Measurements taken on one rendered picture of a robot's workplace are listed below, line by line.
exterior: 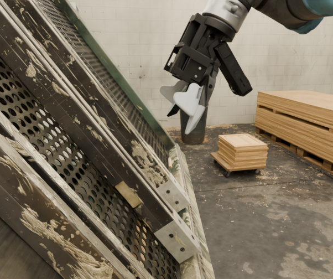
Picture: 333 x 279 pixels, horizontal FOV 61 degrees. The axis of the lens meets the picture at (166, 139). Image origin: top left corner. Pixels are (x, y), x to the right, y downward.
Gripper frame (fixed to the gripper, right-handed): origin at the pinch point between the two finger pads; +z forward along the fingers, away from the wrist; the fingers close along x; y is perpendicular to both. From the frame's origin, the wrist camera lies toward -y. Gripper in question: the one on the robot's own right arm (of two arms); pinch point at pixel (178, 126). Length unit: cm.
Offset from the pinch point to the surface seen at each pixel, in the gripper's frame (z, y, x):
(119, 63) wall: -3, -15, -488
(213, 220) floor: 82, -127, -159
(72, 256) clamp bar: 20.5, 11.4, 18.3
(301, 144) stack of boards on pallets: -20, -280, -286
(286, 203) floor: 44, -200, -171
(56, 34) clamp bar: -5, 33, -44
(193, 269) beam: 33.6, -24.6, -6.2
